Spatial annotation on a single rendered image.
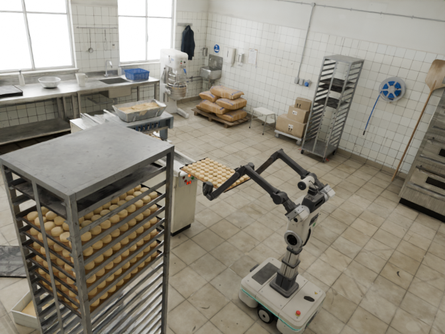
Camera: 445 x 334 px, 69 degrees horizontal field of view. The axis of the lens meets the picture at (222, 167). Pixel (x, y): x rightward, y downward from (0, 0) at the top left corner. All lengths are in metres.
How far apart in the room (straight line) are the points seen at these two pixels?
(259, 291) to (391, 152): 4.22
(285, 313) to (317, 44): 5.12
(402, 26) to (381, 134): 1.80
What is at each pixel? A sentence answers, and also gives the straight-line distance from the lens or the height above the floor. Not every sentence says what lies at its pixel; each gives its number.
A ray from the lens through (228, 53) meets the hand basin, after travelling 7.97.
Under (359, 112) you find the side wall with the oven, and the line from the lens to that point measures 6.61.
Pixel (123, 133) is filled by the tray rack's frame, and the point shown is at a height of 1.82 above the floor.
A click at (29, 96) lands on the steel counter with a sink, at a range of 5.76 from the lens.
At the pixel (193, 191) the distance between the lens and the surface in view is 3.71.
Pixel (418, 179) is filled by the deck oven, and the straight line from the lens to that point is 5.50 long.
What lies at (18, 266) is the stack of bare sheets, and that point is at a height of 0.02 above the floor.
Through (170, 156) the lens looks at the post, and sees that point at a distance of 1.76.
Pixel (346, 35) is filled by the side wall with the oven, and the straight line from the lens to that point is 6.62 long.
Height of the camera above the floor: 2.56
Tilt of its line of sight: 28 degrees down
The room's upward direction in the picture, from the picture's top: 7 degrees clockwise
